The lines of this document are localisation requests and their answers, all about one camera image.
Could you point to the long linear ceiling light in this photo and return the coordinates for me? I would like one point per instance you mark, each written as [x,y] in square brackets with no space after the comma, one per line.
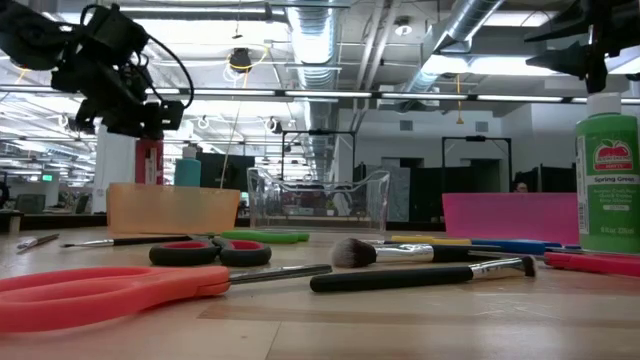
[425,96]

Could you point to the silver spiral ceiling duct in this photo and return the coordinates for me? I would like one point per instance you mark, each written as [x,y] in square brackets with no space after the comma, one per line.
[470,17]
[315,40]

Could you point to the green paint bottle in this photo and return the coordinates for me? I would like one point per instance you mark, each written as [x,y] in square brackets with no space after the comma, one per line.
[607,200]

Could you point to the green exit sign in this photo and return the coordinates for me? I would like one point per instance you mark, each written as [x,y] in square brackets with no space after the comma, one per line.
[47,177]

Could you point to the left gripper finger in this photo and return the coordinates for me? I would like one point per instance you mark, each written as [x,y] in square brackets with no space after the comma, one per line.
[135,133]

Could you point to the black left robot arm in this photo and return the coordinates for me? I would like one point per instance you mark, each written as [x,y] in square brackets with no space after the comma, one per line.
[30,45]

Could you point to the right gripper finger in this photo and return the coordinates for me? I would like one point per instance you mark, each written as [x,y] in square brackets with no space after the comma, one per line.
[627,42]
[595,65]

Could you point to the round white ceiling fixture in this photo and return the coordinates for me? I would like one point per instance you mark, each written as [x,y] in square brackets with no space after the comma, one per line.
[403,27]

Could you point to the green marker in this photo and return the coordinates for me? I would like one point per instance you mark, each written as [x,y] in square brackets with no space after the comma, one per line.
[260,236]

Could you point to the clear plastic bin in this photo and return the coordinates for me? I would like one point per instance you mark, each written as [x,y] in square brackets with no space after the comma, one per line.
[260,200]

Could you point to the person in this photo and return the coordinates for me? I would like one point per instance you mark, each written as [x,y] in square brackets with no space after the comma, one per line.
[521,187]

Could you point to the orange translucent plastic bin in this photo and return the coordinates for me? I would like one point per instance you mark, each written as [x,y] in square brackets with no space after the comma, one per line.
[170,210]

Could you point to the black and red scissors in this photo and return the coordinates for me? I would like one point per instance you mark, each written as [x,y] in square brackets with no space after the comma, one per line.
[182,255]

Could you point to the grey office chair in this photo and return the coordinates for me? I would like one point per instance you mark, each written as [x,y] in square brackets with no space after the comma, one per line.
[30,204]

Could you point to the pink translucent plastic bin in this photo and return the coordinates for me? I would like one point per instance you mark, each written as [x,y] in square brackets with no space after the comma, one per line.
[510,217]

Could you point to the teal paint bottle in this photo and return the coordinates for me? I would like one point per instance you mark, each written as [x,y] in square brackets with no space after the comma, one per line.
[187,172]

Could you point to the white square column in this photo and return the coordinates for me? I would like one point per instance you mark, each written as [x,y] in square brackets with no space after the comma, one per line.
[114,170]

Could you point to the black desk monitor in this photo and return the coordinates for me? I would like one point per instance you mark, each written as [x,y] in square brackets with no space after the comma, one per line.
[557,180]
[240,172]

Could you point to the black background rig frame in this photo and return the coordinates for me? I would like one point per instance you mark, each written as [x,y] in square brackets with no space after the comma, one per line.
[320,132]
[475,138]

